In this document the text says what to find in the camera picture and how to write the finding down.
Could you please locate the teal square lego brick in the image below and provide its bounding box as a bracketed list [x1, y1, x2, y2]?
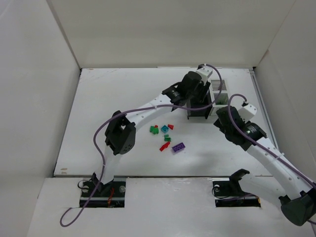
[161, 125, 169, 133]

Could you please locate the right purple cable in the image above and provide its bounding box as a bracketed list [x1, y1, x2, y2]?
[227, 93, 316, 224]

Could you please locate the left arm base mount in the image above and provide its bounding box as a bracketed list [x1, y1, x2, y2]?
[77, 178, 126, 208]

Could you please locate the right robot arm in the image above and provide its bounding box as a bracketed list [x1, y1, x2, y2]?
[214, 105, 316, 226]

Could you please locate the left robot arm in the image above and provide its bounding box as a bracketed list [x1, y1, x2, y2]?
[92, 66, 213, 189]

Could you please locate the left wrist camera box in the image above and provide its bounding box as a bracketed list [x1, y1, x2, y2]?
[196, 65, 213, 82]

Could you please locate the long red lego piece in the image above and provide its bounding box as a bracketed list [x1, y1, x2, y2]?
[159, 142, 170, 152]

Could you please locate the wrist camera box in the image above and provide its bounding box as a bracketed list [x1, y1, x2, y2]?
[196, 65, 213, 82]
[238, 104, 257, 122]

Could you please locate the white slatted container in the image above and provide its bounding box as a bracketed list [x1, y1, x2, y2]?
[209, 79, 230, 117]

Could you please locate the purple rectangular lego brick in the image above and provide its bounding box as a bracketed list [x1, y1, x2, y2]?
[172, 143, 186, 153]

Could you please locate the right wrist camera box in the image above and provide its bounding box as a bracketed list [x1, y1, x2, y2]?
[238, 104, 257, 122]

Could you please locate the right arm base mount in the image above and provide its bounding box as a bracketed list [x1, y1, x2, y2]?
[211, 169, 261, 208]

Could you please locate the black slatted container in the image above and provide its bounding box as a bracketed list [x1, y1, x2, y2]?
[185, 83, 213, 120]

